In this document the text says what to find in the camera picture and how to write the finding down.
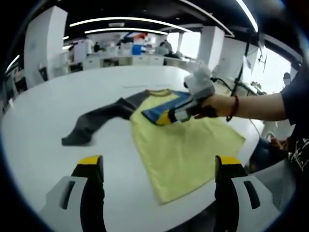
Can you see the long white desk row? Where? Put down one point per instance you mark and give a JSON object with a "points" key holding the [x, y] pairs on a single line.
{"points": [[125, 60]]}

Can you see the ceiling light strip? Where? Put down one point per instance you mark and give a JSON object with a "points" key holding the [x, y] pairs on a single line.
{"points": [[248, 13], [125, 31], [125, 20]]}

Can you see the white box appliance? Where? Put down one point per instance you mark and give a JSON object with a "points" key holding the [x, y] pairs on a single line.
{"points": [[80, 52]]}

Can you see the person's right hand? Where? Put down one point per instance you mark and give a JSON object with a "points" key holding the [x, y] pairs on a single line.
{"points": [[217, 106]]}

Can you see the grey office chair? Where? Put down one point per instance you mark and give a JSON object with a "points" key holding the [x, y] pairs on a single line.
{"points": [[272, 183]]}

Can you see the yellow blue grey garment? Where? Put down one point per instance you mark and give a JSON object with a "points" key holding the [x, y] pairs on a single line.
{"points": [[181, 149]]}

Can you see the blue storage bin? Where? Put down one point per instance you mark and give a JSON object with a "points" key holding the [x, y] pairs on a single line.
{"points": [[136, 49]]}

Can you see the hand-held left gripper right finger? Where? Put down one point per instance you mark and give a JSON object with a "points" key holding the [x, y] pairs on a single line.
{"points": [[227, 193]]}

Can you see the black floor sign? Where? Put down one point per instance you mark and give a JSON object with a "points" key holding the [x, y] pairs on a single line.
{"points": [[43, 73]]}

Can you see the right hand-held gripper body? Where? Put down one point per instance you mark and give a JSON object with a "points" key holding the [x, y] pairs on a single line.
{"points": [[199, 84]]}

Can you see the white square pillar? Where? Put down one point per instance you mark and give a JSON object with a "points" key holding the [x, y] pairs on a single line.
{"points": [[43, 48], [212, 48]]}

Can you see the white plastic chair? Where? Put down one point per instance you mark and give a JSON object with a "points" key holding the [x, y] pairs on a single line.
{"points": [[269, 128]]}

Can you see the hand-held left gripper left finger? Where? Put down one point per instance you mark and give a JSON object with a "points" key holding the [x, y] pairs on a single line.
{"points": [[93, 193]]}

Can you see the black equipment stand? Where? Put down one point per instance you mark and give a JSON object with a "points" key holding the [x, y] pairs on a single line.
{"points": [[240, 70]]}

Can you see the person's blue jeans leg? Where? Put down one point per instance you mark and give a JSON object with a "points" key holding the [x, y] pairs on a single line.
{"points": [[265, 152]]}

